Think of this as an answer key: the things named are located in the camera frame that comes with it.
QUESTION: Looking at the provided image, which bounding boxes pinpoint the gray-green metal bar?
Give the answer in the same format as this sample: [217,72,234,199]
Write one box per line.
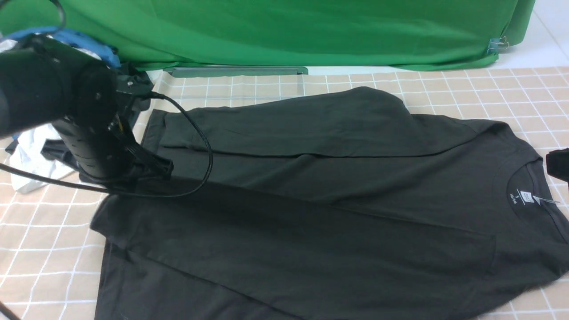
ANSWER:
[164,65,309,78]

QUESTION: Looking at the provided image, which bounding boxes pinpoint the green backdrop cloth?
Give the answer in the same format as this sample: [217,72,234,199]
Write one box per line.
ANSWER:
[0,0,536,72]

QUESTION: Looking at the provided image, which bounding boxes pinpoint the dark teal crumpled garment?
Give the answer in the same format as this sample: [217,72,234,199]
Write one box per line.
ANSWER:
[115,62,154,112]

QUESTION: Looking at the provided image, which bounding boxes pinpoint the beige checkered tablecloth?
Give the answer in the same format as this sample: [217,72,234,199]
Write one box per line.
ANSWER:
[0,67,568,320]

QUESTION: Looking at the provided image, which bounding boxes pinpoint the blue crumpled garment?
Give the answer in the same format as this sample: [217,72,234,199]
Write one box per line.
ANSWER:
[4,26,121,68]

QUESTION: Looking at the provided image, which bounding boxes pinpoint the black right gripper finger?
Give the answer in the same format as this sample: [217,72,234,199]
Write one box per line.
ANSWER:
[545,148,569,183]

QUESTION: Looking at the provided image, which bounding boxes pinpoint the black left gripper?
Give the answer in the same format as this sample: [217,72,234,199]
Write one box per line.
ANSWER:
[53,73,173,187]

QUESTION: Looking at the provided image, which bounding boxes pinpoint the teal binder clip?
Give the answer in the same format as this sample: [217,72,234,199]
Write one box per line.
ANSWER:
[486,36,510,55]

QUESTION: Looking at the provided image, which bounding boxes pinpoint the white crumpled shirt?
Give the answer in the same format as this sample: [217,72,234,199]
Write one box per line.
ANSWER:
[9,124,73,180]

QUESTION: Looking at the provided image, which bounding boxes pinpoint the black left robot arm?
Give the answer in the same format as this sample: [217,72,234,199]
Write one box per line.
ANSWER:
[0,34,173,187]

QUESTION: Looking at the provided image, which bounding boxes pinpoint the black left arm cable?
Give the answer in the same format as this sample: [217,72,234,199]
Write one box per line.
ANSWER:
[0,91,213,198]

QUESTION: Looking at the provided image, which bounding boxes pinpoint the dark gray long-sleeved shirt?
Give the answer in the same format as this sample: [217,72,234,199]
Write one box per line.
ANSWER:
[91,87,568,320]

